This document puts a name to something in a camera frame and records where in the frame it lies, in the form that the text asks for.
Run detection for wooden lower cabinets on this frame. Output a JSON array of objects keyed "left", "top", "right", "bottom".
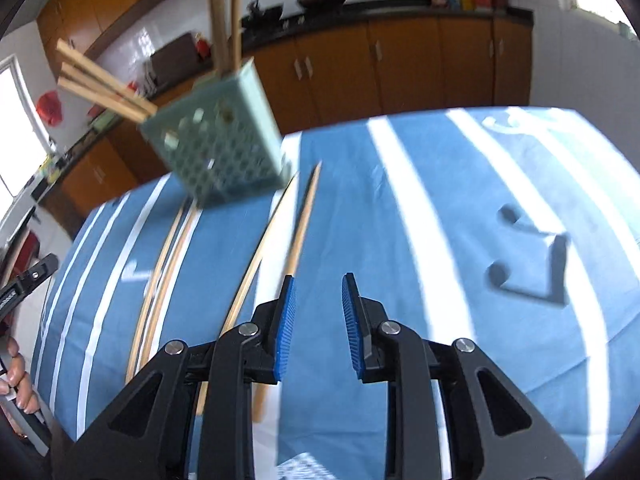
[{"left": 40, "top": 10, "right": 533, "bottom": 228}]

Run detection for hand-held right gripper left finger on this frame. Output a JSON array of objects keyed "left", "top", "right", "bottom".
[{"left": 75, "top": 275, "right": 297, "bottom": 480}]

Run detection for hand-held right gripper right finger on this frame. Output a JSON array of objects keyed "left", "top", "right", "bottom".
[{"left": 341, "top": 272, "right": 586, "bottom": 480}]

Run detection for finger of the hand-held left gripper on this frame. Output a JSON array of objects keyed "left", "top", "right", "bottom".
[{"left": 0, "top": 254, "right": 60, "bottom": 318}]

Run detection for dark cutting board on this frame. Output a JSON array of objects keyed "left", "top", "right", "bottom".
[{"left": 150, "top": 32, "right": 199, "bottom": 79}]

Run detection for green perforated chopstick holder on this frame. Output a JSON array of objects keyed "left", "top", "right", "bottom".
[{"left": 140, "top": 57, "right": 292, "bottom": 209}]

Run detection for black wok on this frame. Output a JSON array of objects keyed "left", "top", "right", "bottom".
[{"left": 246, "top": 1, "right": 287, "bottom": 24}]

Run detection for blue white striped tablecloth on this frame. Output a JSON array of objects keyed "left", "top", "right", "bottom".
[{"left": 30, "top": 105, "right": 640, "bottom": 480}]

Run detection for person's left hand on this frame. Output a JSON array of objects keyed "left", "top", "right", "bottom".
[{"left": 0, "top": 336, "right": 42, "bottom": 416}]

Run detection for hanging red plastic bag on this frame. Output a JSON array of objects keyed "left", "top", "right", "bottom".
[{"left": 36, "top": 91, "right": 64, "bottom": 127}]

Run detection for black kitchen countertop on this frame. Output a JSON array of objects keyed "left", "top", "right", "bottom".
[{"left": 30, "top": 0, "right": 535, "bottom": 201}]

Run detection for side window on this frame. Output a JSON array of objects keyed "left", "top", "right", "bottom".
[{"left": 0, "top": 57, "right": 57, "bottom": 196}]

